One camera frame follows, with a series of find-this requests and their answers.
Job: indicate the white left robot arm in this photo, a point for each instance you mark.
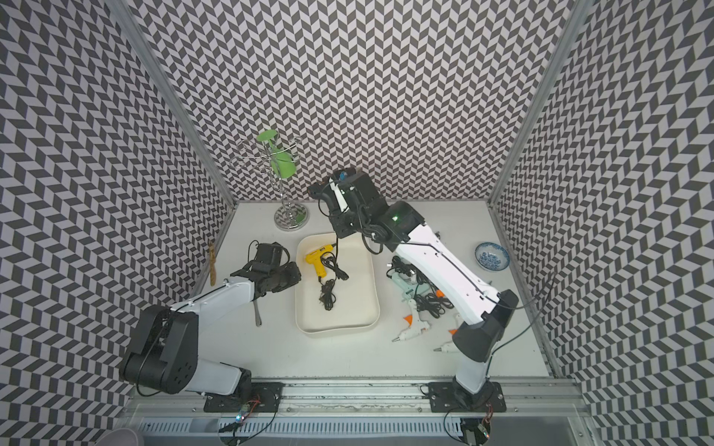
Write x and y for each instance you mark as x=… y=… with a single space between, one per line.
x=163 y=352

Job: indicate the small white glue gun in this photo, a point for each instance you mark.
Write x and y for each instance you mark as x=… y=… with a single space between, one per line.
x=450 y=346

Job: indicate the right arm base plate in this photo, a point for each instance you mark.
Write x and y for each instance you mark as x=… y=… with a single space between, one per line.
x=446 y=396

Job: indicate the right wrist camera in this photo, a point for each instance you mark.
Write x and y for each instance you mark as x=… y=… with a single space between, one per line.
x=338 y=195

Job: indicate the white glue gun orange trigger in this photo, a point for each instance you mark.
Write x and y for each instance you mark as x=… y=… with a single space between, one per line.
x=416 y=326

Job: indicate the blue white ceramic bowl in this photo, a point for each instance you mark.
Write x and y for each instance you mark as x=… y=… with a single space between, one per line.
x=492 y=256

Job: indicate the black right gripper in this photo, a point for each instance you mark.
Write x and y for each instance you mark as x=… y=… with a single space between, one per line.
x=339 y=219

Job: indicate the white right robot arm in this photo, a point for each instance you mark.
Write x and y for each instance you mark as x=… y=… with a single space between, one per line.
x=485 y=311

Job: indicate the metal spoon on table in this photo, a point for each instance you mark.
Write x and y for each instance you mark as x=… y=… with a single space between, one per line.
x=257 y=316

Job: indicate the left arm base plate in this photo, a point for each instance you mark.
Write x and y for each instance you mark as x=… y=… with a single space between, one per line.
x=265 y=394

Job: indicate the yellow hot glue gun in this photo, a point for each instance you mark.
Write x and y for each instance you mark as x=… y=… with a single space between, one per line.
x=314 y=258

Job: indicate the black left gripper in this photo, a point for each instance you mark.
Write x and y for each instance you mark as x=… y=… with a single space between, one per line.
x=295 y=273

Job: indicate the cream plastic storage box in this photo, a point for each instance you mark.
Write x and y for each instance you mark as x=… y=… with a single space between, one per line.
x=330 y=306

